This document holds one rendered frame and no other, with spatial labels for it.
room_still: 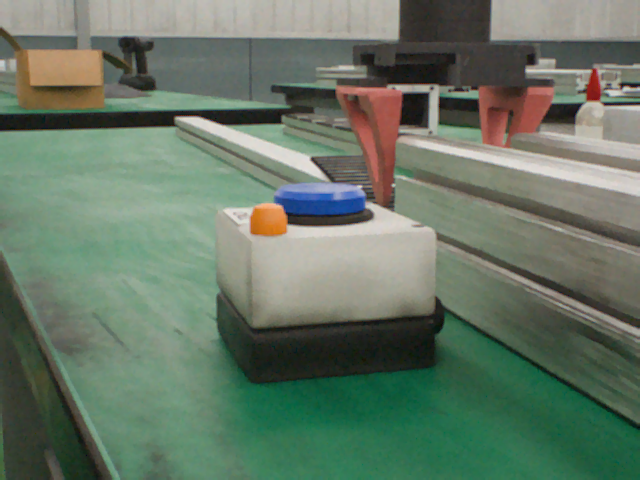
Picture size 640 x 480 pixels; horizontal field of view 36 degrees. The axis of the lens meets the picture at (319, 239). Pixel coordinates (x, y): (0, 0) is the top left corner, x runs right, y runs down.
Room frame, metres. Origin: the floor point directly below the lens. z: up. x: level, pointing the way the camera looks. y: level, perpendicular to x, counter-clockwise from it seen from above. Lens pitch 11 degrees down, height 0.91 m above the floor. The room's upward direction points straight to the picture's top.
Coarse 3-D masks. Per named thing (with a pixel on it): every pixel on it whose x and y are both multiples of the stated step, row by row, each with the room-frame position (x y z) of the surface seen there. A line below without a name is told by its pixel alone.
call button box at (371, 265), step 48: (240, 240) 0.39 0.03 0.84; (288, 240) 0.38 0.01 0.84; (336, 240) 0.38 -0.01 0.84; (384, 240) 0.39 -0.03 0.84; (432, 240) 0.39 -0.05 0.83; (240, 288) 0.39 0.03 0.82; (288, 288) 0.38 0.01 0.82; (336, 288) 0.38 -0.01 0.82; (384, 288) 0.39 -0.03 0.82; (432, 288) 0.39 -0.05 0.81; (240, 336) 0.39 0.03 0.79; (288, 336) 0.38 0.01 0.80; (336, 336) 0.38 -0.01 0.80; (384, 336) 0.39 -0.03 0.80; (432, 336) 0.39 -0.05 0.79
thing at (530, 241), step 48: (432, 144) 0.51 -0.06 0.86; (480, 144) 0.50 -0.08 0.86; (528, 144) 0.56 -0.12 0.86; (576, 144) 0.51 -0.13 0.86; (624, 144) 0.50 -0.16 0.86; (432, 192) 0.50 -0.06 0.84; (480, 192) 0.47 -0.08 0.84; (528, 192) 0.40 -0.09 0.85; (576, 192) 0.37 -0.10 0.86; (624, 192) 0.34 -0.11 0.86; (480, 240) 0.45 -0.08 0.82; (528, 240) 0.40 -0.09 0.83; (576, 240) 0.37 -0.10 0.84; (624, 240) 0.36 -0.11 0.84; (480, 288) 0.45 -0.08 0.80; (528, 288) 0.40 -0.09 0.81; (576, 288) 0.37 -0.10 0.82; (624, 288) 0.34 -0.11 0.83; (528, 336) 0.40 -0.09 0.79; (576, 336) 0.36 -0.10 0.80; (624, 336) 0.33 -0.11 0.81; (576, 384) 0.36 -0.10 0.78; (624, 384) 0.33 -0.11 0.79
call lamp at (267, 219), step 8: (256, 208) 0.38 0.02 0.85; (264, 208) 0.38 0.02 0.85; (272, 208) 0.38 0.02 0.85; (280, 208) 0.38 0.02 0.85; (256, 216) 0.38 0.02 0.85; (264, 216) 0.38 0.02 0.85; (272, 216) 0.38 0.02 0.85; (280, 216) 0.38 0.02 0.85; (256, 224) 0.38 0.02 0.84; (264, 224) 0.38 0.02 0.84; (272, 224) 0.38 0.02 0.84; (280, 224) 0.38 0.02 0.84; (256, 232) 0.38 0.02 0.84; (264, 232) 0.38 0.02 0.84; (272, 232) 0.38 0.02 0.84; (280, 232) 0.38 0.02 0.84
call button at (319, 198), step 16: (288, 192) 0.41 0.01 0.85; (304, 192) 0.40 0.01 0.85; (320, 192) 0.40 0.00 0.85; (336, 192) 0.40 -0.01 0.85; (352, 192) 0.41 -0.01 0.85; (288, 208) 0.41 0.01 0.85; (304, 208) 0.40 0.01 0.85; (320, 208) 0.40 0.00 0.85; (336, 208) 0.40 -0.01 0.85; (352, 208) 0.41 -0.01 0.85
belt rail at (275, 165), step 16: (176, 128) 1.66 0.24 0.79; (192, 128) 1.49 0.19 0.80; (208, 128) 1.41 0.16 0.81; (224, 128) 1.41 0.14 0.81; (208, 144) 1.36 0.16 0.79; (224, 144) 1.24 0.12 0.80; (240, 144) 1.14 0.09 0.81; (256, 144) 1.14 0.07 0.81; (272, 144) 1.14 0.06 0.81; (224, 160) 1.24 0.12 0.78; (240, 160) 1.14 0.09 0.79; (256, 160) 1.06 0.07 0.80; (272, 160) 0.98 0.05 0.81; (288, 160) 0.96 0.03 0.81; (304, 160) 0.96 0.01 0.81; (256, 176) 1.06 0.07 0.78; (272, 176) 0.98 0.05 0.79; (288, 176) 0.92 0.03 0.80; (304, 176) 0.86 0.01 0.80; (320, 176) 0.82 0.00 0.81
